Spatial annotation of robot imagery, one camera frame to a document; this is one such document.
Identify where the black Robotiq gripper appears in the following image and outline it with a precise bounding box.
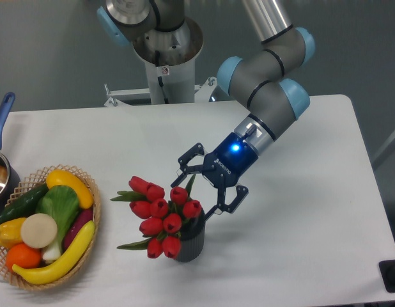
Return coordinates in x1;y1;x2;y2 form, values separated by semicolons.
170;131;259;222

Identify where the red tulip bouquet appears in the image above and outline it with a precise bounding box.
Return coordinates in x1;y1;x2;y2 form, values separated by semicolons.
111;176;203;260

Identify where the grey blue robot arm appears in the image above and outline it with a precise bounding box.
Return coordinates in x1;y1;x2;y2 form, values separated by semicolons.
97;1;315;214

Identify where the dark grey ribbed vase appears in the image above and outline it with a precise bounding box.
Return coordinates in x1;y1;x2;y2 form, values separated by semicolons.
175;210;206;263

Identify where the purple toy sweet potato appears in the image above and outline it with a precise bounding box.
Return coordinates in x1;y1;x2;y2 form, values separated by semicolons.
63;208;93;251

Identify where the green toy bok choy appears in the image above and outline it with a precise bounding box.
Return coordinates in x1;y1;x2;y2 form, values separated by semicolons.
35;185;79;264

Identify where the yellow toy squash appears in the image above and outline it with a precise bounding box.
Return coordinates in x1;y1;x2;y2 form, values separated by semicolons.
45;169;93;209

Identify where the white furniture leg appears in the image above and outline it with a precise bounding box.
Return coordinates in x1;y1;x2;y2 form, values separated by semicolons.
371;129;395;171

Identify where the beige round toy disc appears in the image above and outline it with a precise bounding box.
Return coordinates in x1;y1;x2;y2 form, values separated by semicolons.
20;213;58;249

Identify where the woven wicker basket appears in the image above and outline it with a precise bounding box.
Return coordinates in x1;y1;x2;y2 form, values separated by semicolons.
0;164;101;291

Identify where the green toy cucumber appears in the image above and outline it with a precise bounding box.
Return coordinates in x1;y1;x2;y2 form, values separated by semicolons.
0;184;49;224

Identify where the black device at edge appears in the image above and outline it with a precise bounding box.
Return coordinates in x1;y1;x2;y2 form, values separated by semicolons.
378;260;395;293

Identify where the yellow toy banana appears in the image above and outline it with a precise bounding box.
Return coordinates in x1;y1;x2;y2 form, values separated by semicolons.
12;221;95;285

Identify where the orange toy fruit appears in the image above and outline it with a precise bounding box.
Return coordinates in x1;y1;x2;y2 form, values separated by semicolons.
5;243;42;272

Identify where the yellow toy bell pepper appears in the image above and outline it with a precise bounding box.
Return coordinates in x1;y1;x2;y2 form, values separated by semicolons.
0;217;27;249

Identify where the white metal base frame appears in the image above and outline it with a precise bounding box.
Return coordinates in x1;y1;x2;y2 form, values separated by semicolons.
104;76;223;107

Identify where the black pedestal cable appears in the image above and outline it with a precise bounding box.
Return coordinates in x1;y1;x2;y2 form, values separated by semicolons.
154;50;169;105

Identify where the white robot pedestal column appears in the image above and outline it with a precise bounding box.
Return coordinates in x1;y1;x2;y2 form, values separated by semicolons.
132;17;203;105

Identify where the blue handled saucepan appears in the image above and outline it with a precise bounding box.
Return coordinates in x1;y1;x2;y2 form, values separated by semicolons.
0;92;20;213

